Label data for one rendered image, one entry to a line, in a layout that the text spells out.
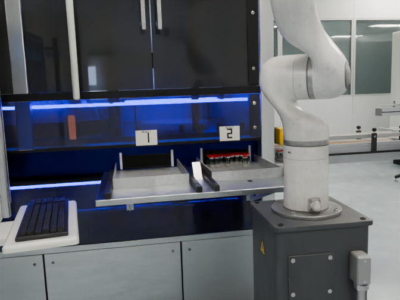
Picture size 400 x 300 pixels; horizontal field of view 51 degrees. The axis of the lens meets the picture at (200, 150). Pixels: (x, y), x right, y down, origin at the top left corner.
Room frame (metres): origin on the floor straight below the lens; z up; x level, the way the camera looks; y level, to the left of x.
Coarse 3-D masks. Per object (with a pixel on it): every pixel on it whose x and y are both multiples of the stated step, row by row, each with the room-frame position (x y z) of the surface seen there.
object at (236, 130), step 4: (220, 128) 1.71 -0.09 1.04; (224, 128) 1.71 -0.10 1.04; (228, 128) 1.71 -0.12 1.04; (232, 128) 1.71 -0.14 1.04; (236, 128) 1.72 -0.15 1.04; (220, 132) 1.71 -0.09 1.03; (224, 132) 1.71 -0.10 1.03; (228, 132) 1.71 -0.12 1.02; (232, 132) 1.71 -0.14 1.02; (236, 132) 1.72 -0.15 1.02; (220, 136) 1.71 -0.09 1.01; (224, 136) 1.71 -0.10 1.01; (232, 136) 1.71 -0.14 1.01; (236, 136) 1.72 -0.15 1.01; (220, 140) 1.71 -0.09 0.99; (224, 140) 1.71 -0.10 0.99; (228, 140) 1.71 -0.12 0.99
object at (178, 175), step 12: (144, 168) 1.73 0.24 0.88; (156, 168) 1.72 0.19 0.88; (168, 168) 1.71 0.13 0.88; (180, 168) 1.63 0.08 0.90; (120, 180) 1.38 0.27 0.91; (132, 180) 1.39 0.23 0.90; (144, 180) 1.40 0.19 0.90; (156, 180) 1.40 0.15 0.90; (168, 180) 1.41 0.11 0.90; (180, 180) 1.42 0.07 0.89
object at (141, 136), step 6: (138, 132) 1.65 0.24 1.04; (144, 132) 1.66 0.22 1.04; (150, 132) 1.66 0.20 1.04; (156, 132) 1.66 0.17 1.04; (138, 138) 1.65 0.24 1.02; (144, 138) 1.66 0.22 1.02; (150, 138) 1.66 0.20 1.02; (156, 138) 1.66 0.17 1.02; (138, 144) 1.65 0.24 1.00; (144, 144) 1.66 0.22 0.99; (150, 144) 1.66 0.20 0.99; (156, 144) 1.66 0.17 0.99
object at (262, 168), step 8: (256, 160) 1.78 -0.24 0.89; (264, 160) 1.67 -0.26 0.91; (208, 168) 1.50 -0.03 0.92; (216, 168) 1.67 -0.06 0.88; (224, 168) 1.67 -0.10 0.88; (232, 168) 1.66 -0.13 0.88; (240, 168) 1.65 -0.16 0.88; (248, 168) 1.65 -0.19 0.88; (256, 168) 1.64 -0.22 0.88; (264, 168) 1.47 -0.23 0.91; (272, 168) 1.47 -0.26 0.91; (280, 168) 1.48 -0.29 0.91; (216, 176) 1.44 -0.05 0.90; (224, 176) 1.44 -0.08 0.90; (232, 176) 1.45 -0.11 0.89; (240, 176) 1.45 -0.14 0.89; (248, 176) 1.46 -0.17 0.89; (256, 176) 1.46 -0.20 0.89; (264, 176) 1.47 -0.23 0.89; (272, 176) 1.47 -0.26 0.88; (280, 176) 1.48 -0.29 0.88
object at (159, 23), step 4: (156, 0) 1.62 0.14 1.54; (160, 0) 1.61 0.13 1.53; (156, 4) 1.62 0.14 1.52; (160, 4) 1.61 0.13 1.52; (160, 8) 1.61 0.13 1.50; (160, 12) 1.61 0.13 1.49; (160, 16) 1.61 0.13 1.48; (160, 20) 1.61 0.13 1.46; (156, 24) 1.67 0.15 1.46; (160, 24) 1.61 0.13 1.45; (160, 28) 1.61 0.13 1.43
